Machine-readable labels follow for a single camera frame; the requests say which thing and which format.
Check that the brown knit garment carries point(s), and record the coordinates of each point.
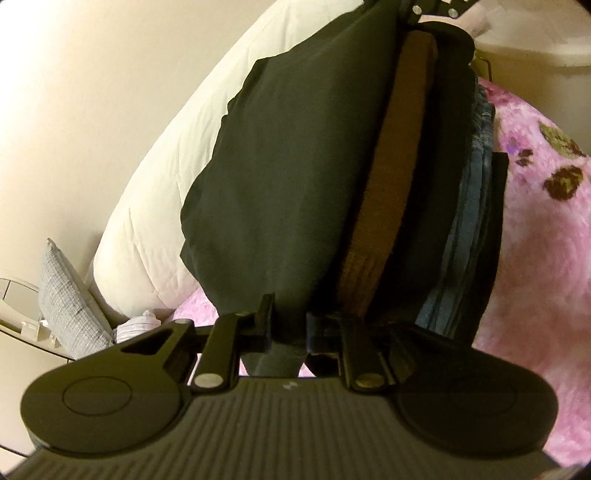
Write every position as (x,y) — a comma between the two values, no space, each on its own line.
(388,184)

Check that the white crumpled cloth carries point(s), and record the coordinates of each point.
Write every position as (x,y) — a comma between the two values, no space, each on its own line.
(136,325)

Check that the blue jeans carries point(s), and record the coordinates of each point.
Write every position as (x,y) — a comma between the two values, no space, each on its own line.
(466,230)

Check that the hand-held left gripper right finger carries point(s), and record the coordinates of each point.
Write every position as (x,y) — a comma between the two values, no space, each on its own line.
(316,337)

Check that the pink rose blanket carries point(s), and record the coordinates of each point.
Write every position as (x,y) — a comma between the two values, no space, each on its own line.
(545,277)

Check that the cream headboard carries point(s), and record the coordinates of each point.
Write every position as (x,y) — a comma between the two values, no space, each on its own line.
(531,78)

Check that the dark green long-sleeve shirt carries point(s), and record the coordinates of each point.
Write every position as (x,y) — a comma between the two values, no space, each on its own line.
(286,161)

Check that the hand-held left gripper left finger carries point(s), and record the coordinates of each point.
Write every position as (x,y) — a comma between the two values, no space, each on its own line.
(268,323)

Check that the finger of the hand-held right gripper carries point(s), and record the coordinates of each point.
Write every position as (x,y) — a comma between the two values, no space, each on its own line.
(429,7)

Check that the grey woven cushion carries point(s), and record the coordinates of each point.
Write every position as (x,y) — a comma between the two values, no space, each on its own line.
(69,300)

